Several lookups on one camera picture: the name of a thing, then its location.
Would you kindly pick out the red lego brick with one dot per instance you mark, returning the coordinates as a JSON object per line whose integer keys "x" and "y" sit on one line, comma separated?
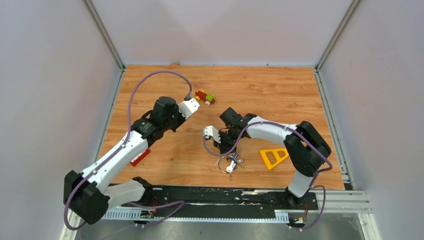
{"x": 139, "y": 157}

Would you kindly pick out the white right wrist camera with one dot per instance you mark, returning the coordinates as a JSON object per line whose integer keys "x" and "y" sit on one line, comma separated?
{"x": 210, "y": 132}

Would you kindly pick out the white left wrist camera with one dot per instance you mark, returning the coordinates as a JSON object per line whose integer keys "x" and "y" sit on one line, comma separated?
{"x": 188, "y": 107}

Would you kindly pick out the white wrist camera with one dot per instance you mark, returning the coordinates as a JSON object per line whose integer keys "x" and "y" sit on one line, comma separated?
{"x": 210, "y": 132}
{"x": 188, "y": 107}

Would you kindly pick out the large keyring with keys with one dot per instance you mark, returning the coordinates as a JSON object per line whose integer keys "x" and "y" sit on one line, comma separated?
{"x": 233, "y": 160}

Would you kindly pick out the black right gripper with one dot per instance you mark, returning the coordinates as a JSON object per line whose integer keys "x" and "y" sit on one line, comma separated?
{"x": 224, "y": 148}

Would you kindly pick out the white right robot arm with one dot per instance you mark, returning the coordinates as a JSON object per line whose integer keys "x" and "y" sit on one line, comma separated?
{"x": 306, "y": 148}

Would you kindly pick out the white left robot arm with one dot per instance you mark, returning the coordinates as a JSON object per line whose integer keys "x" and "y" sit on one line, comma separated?
{"x": 90, "y": 193}

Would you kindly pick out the yellow triangle block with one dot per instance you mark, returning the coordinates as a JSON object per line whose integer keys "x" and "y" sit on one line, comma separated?
{"x": 273, "y": 157}

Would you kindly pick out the white slotted cable duct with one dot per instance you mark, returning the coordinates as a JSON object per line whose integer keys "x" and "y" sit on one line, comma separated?
{"x": 202, "y": 213}

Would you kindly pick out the red lego toy car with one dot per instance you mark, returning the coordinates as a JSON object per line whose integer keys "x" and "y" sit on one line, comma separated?
{"x": 208, "y": 99}

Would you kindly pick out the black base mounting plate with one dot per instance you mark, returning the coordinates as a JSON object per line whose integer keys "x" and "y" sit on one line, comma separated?
{"x": 275, "y": 199}

